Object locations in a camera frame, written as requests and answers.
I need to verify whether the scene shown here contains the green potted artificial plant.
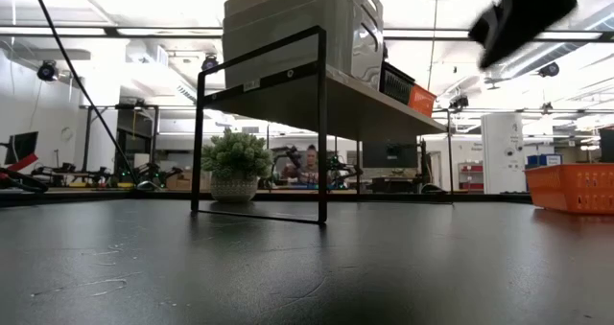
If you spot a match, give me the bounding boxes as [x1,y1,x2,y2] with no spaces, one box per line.
[201,128,273,204]

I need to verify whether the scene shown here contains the red and black bar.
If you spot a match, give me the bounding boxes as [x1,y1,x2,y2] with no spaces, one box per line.
[0,151,50,195]

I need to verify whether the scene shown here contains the black mesh plastic basket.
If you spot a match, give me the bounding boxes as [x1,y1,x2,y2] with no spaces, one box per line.
[379,59,416,106]

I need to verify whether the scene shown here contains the black desk monitor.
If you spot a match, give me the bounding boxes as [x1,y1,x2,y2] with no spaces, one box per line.
[3,130,39,166]

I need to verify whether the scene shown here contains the black background rack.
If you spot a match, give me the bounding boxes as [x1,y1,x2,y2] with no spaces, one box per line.
[79,103,160,187]

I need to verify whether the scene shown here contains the black wall monitor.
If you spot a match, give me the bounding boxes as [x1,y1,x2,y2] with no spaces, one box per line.
[362,140,420,170]

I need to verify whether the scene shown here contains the blue storage bins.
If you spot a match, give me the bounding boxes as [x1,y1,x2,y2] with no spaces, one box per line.
[526,152,563,168]

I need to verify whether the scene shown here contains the black overhead beam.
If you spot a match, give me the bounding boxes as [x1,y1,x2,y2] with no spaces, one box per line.
[0,25,614,43]

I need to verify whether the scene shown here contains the black table frame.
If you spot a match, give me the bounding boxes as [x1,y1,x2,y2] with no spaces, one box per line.
[0,186,533,207]

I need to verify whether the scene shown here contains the red bin shelf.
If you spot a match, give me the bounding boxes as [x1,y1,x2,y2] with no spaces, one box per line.
[458,161,484,192]

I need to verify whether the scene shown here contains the black metal wooden shelf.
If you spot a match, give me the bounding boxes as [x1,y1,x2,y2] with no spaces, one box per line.
[190,25,455,225]

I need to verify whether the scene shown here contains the white round pillar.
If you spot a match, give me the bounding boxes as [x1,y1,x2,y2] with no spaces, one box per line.
[481,112,527,195]

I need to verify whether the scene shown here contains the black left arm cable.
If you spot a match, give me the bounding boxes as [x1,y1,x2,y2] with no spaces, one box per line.
[27,0,141,188]

